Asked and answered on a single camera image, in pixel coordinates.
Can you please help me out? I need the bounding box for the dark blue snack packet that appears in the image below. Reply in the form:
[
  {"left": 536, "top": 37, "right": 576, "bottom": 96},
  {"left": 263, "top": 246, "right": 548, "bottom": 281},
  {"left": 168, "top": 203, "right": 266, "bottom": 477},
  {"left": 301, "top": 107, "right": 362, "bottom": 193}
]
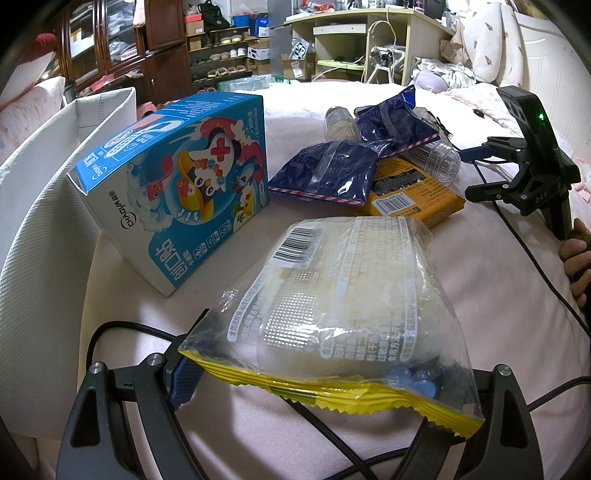
[
  {"left": 355, "top": 85, "right": 441, "bottom": 153},
  {"left": 269, "top": 140, "right": 393, "bottom": 206}
]

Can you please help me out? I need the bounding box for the thin black cable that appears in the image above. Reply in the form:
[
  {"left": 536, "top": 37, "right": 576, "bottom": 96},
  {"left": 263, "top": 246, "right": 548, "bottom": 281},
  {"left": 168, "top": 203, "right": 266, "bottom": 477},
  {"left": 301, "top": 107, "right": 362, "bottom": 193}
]
[{"left": 471, "top": 157, "right": 591, "bottom": 337}]

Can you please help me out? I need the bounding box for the orange flat box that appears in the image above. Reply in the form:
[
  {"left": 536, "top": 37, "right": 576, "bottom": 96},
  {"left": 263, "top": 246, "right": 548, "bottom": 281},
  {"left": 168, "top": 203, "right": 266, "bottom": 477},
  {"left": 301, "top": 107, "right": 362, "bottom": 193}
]
[{"left": 358, "top": 154, "right": 465, "bottom": 229}]

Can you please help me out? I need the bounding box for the black bag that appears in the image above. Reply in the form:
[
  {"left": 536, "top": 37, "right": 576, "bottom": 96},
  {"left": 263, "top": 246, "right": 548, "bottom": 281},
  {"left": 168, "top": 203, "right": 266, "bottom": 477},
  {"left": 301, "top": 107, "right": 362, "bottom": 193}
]
[{"left": 196, "top": 0, "right": 232, "bottom": 31}]

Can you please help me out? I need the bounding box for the clear jar with white contents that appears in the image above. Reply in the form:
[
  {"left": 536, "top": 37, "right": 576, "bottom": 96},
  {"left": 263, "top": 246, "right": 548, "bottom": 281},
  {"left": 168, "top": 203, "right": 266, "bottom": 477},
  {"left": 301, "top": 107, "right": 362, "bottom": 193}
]
[{"left": 324, "top": 106, "right": 362, "bottom": 141}]

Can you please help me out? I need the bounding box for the empty clear plastic jar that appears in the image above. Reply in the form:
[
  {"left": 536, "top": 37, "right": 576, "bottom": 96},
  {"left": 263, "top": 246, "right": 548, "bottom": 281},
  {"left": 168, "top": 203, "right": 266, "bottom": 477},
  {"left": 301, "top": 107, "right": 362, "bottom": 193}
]
[{"left": 406, "top": 138, "right": 462, "bottom": 186}]

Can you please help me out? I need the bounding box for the pink floral blanket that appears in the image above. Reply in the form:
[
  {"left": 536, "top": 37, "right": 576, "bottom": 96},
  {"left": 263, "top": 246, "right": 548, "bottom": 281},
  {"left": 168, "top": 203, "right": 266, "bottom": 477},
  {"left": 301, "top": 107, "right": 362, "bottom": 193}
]
[{"left": 445, "top": 85, "right": 522, "bottom": 134}]

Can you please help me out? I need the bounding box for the blue cartoon print box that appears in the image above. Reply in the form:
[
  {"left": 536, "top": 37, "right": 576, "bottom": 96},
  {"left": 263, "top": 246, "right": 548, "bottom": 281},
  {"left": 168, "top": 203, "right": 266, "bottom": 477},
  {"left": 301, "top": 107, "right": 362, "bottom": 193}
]
[{"left": 67, "top": 92, "right": 271, "bottom": 296}]

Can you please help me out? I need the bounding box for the clear plastic bag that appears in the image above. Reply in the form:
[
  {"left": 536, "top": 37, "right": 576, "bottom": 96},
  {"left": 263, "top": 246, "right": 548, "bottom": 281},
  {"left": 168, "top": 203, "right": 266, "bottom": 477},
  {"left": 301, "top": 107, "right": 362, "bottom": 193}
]
[{"left": 221, "top": 75, "right": 278, "bottom": 93}]

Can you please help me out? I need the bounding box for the person's right hand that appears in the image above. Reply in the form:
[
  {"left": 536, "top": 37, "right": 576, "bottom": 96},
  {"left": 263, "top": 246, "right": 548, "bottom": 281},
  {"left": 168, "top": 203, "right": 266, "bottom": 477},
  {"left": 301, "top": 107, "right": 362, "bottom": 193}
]
[{"left": 558, "top": 218, "right": 591, "bottom": 311}]

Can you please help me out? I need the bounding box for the cream wooden desk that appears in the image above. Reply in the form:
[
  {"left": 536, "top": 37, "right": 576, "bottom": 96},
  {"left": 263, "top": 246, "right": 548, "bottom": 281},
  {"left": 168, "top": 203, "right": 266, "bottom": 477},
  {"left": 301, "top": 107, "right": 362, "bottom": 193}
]
[{"left": 283, "top": 7, "right": 455, "bottom": 85}]

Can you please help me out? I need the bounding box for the dark wooden cabinet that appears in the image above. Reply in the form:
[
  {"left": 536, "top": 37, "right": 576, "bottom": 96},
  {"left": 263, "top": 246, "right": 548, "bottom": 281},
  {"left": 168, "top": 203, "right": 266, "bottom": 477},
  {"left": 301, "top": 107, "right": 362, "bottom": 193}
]
[{"left": 55, "top": 0, "right": 188, "bottom": 109}]

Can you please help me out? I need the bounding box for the cream printed quilt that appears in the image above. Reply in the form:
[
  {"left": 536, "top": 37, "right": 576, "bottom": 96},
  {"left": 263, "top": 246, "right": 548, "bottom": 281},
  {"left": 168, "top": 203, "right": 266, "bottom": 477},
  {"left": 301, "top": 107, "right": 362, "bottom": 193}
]
[{"left": 450, "top": 0, "right": 525, "bottom": 86}]

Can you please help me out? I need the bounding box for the white floral pillow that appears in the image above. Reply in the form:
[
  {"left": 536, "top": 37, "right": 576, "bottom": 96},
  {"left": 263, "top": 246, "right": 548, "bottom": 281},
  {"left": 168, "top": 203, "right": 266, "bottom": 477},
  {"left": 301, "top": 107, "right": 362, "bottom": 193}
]
[{"left": 0, "top": 76, "right": 66, "bottom": 160}]

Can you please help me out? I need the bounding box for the grey upright board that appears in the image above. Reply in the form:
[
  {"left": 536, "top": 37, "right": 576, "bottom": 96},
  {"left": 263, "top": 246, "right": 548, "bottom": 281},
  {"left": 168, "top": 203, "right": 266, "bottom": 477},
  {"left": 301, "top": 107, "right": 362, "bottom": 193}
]
[{"left": 267, "top": 0, "right": 294, "bottom": 77}]

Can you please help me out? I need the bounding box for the white bed headboard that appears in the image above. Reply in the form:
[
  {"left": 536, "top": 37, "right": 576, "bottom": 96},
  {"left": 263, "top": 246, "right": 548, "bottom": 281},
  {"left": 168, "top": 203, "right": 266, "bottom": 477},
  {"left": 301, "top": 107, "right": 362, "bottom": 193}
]
[{"left": 508, "top": 7, "right": 591, "bottom": 158}]

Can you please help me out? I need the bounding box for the shoe rack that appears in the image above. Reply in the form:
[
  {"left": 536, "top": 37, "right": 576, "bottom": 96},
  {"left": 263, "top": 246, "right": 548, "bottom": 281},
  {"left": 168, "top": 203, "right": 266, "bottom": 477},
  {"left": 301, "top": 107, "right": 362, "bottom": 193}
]
[{"left": 185, "top": 18, "right": 273, "bottom": 93}]

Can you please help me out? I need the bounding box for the pale pink bedsheet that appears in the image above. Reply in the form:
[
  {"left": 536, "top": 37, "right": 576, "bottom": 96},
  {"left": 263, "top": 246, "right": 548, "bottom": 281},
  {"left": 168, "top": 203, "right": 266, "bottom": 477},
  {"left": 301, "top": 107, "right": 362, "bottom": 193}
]
[{"left": 78, "top": 80, "right": 591, "bottom": 480}]

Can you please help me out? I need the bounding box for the group of pale slippers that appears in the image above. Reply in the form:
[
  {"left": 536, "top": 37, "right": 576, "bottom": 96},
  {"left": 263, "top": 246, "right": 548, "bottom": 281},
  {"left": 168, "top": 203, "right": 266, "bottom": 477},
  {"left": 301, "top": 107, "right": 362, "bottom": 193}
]
[{"left": 191, "top": 34, "right": 252, "bottom": 90}]

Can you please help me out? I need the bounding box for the dark red white pillow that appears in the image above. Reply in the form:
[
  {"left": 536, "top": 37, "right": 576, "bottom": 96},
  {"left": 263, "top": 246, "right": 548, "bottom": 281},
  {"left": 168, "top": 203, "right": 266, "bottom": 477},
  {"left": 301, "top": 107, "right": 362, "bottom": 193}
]
[{"left": 0, "top": 32, "right": 61, "bottom": 100}]

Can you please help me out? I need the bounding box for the clear yellow-edged noodle packet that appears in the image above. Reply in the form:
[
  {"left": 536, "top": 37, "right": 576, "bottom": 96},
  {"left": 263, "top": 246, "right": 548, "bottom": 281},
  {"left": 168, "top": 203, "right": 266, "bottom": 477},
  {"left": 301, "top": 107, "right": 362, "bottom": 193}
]
[{"left": 178, "top": 216, "right": 485, "bottom": 438}]

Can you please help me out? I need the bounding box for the pile of pale clothes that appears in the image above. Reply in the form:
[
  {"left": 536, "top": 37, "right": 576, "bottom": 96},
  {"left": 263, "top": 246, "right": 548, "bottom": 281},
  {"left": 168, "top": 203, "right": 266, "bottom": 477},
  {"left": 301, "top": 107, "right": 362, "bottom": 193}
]
[{"left": 412, "top": 56, "right": 477, "bottom": 92}]

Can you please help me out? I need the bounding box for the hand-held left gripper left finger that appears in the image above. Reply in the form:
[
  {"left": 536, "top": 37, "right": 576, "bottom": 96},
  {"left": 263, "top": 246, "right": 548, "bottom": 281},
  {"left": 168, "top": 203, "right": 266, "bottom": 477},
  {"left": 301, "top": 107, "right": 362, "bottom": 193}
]
[{"left": 55, "top": 308, "right": 211, "bottom": 480}]

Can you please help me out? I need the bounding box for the white fabric storage bin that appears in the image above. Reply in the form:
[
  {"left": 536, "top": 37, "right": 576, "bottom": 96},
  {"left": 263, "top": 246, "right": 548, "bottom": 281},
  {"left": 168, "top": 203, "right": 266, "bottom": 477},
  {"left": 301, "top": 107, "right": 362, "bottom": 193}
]
[{"left": 0, "top": 87, "right": 139, "bottom": 439}]

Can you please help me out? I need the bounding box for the cardboard box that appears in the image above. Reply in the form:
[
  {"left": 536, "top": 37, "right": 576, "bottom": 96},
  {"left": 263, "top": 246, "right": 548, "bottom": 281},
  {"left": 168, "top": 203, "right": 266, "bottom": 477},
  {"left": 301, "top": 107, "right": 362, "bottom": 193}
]
[{"left": 279, "top": 53, "right": 315, "bottom": 81}]

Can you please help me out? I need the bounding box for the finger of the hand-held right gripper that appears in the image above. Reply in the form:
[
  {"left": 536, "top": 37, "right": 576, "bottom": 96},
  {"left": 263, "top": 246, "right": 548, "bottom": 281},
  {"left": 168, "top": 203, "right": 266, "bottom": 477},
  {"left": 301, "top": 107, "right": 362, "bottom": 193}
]
[
  {"left": 464, "top": 161, "right": 533, "bottom": 205},
  {"left": 458, "top": 135, "right": 533, "bottom": 163}
]

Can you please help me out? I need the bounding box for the white chair frame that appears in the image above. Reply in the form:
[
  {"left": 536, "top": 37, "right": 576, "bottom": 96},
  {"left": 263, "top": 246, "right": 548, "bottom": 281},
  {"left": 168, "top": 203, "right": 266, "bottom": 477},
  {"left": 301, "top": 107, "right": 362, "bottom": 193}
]
[{"left": 365, "top": 21, "right": 411, "bottom": 85}]

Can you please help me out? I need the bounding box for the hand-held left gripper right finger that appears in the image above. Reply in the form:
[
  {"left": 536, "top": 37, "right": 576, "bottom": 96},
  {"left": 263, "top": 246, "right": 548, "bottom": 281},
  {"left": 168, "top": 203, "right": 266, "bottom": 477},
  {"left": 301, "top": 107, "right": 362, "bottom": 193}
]
[{"left": 399, "top": 364, "right": 542, "bottom": 480}]

